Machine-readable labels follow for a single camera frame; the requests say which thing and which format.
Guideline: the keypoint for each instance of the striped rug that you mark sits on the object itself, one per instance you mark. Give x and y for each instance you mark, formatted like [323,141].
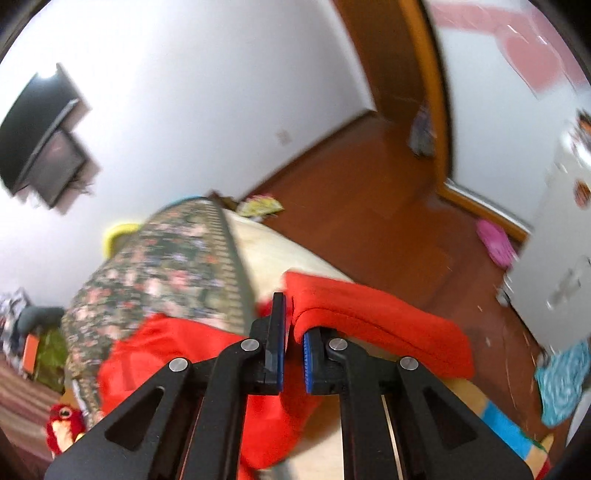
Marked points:
[25,406]

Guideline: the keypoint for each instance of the orange box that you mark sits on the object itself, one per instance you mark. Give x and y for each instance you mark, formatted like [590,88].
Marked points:
[31,353]

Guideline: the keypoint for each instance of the white drawer cabinet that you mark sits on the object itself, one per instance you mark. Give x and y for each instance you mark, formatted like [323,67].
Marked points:
[554,258]

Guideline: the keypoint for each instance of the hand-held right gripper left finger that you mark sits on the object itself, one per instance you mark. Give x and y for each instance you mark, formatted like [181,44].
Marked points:
[276,357]

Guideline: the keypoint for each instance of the red garment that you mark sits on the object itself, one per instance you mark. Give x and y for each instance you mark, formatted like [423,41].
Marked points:
[369,314]

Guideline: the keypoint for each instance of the cream printed bed sheet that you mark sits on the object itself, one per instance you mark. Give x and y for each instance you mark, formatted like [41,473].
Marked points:
[268,249]

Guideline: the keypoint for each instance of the red plush toy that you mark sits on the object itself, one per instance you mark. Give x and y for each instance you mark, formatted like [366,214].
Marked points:
[64,429]

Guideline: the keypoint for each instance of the grey cloth bundle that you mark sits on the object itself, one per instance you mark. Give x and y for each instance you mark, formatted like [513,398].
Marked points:
[421,131]

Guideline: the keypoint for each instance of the colourful packet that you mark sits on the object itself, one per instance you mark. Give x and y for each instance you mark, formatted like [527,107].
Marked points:
[261,206]

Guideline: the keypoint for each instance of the black wall television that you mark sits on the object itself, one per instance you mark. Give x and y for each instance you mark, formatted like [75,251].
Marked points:
[27,138]

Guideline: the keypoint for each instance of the pink slipper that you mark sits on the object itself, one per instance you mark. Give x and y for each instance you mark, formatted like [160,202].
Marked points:
[496,242]

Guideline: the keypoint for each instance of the wooden door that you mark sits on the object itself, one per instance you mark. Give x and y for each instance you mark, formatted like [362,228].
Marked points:
[392,55]

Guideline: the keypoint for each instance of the teal patterned cloth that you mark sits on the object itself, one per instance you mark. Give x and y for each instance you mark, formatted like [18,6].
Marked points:
[563,383]

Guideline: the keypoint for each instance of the floral blanket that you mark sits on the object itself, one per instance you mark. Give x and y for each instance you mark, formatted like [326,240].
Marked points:
[161,267]

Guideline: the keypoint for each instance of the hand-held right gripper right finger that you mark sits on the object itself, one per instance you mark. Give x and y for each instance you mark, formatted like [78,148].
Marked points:
[309,367]

